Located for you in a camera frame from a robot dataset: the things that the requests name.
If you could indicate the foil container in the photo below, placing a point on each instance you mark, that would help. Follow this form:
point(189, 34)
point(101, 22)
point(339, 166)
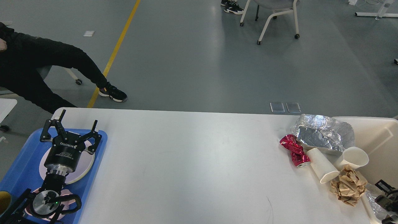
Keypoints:
point(330, 136)

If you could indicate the white stand base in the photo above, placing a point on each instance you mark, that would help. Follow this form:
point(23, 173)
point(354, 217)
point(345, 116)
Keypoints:
point(382, 12)

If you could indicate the blue plastic tray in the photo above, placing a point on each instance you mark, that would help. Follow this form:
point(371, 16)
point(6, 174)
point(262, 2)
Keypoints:
point(24, 173)

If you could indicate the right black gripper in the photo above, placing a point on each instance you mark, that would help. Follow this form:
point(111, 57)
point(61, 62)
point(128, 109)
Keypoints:
point(389, 202)

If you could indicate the crumpled brown paper scrap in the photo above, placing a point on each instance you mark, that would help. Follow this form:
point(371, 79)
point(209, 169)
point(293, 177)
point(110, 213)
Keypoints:
point(349, 186)

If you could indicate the left floor socket cover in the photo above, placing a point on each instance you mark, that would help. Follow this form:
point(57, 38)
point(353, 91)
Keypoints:
point(277, 107)

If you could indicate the white side table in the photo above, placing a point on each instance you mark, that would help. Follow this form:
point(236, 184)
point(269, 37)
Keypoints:
point(6, 105)

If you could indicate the floor socket cover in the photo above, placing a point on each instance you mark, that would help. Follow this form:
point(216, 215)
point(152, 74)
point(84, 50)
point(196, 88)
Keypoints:
point(277, 107)
point(293, 107)

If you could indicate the white plastic bin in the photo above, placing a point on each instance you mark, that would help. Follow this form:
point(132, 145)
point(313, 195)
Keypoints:
point(378, 137)

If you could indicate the crushed red can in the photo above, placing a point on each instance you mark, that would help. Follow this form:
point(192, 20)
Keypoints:
point(299, 158)

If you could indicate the white paper cup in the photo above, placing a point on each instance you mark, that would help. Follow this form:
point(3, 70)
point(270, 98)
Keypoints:
point(354, 157)
point(322, 167)

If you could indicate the foil tray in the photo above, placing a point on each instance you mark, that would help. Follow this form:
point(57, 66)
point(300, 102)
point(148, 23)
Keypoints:
point(374, 211)

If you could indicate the white frame office chair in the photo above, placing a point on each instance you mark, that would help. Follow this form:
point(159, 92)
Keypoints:
point(278, 8)

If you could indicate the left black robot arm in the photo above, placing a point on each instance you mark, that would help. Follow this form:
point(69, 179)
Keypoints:
point(52, 175)

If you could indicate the right floor socket cover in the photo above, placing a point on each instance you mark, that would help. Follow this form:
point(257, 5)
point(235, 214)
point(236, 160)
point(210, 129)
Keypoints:
point(293, 107)

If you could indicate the black sneaker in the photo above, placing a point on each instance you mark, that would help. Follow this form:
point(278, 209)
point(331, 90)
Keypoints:
point(113, 93)

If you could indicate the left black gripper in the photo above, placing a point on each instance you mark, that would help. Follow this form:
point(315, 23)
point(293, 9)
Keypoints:
point(63, 152)

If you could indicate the black sneakers at top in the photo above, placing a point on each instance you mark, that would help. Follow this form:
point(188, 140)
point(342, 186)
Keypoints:
point(231, 6)

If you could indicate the seated person in black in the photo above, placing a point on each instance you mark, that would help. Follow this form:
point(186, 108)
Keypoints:
point(25, 53)

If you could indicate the pink plate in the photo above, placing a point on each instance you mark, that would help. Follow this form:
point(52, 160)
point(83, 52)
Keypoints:
point(84, 165)

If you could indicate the dark teal cup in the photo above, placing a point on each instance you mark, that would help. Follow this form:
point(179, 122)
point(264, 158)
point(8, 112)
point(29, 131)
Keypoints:
point(5, 201)

